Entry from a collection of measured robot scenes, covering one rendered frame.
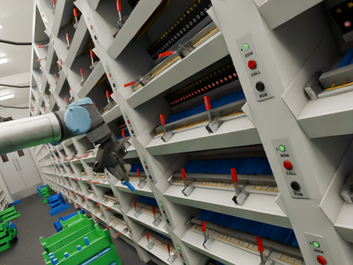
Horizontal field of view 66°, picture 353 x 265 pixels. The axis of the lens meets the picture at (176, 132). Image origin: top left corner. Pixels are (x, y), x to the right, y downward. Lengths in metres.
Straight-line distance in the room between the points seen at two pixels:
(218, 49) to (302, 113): 0.22
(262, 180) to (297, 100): 0.27
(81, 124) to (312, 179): 0.65
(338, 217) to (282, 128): 0.19
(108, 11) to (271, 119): 0.85
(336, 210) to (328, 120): 0.18
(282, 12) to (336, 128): 0.20
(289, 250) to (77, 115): 0.71
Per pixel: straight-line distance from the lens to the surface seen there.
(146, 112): 1.11
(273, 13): 0.51
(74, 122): 0.89
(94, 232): 1.70
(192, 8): 0.88
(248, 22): 0.54
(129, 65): 1.14
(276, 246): 0.84
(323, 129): 0.51
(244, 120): 0.64
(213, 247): 1.03
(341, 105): 0.49
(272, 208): 0.68
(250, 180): 0.76
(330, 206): 0.57
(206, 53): 0.64
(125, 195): 1.81
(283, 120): 0.53
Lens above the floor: 0.83
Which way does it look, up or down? 4 degrees down
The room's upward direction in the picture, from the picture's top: 21 degrees counter-clockwise
